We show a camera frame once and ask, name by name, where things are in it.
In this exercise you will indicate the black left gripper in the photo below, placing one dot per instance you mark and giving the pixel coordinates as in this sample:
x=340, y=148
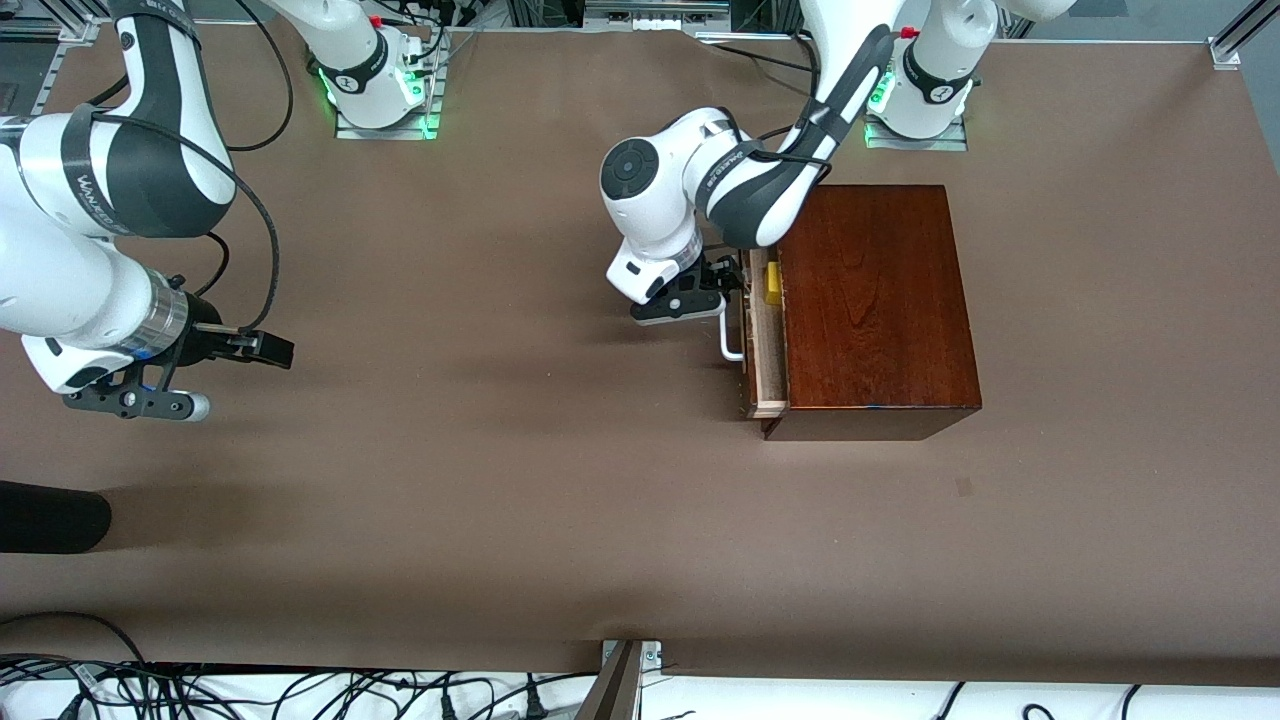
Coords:
x=716, y=272

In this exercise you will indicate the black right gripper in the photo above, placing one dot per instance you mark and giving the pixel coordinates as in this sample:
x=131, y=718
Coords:
x=204, y=341

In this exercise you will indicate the yellow block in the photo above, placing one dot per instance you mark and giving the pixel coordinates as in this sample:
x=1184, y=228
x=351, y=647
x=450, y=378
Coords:
x=774, y=285

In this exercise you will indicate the wooden drawer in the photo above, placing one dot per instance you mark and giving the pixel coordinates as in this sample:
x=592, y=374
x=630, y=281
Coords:
x=765, y=370

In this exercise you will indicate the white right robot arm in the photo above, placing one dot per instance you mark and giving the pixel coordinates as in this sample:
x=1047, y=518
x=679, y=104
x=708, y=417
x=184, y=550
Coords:
x=60, y=280

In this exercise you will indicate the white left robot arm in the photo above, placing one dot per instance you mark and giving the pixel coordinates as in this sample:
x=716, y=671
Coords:
x=660, y=190

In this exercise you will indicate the dark brown wooden cabinet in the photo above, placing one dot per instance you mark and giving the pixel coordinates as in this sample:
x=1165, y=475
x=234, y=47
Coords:
x=880, y=300

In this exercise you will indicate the paper table cover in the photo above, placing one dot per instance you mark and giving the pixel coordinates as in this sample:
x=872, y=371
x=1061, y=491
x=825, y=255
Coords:
x=500, y=450

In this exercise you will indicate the black round-ended cylinder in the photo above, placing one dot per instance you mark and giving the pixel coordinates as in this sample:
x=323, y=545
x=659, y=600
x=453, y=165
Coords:
x=50, y=515

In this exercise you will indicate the white power strip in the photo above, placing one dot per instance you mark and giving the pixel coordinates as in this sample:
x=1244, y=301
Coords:
x=650, y=15

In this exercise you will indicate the black power plug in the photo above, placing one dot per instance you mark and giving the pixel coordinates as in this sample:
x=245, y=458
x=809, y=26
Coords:
x=535, y=708
x=447, y=708

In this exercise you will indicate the dark grey metal beam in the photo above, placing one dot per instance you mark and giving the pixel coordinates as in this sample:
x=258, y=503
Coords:
x=612, y=695

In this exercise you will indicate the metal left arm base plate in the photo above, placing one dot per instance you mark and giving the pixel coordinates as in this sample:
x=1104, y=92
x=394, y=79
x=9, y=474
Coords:
x=915, y=145

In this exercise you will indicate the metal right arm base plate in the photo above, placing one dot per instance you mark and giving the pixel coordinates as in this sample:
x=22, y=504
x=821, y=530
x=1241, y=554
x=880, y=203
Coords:
x=385, y=133

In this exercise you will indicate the aluminium side rail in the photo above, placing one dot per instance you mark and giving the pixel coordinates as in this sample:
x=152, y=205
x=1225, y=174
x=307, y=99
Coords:
x=50, y=75

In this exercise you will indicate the silver metal corner bracket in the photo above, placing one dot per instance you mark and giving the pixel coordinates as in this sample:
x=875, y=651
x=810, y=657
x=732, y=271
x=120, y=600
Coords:
x=652, y=655

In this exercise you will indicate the aluminium frame corner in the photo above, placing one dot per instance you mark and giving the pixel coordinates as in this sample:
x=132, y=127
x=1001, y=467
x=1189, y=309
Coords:
x=1225, y=52

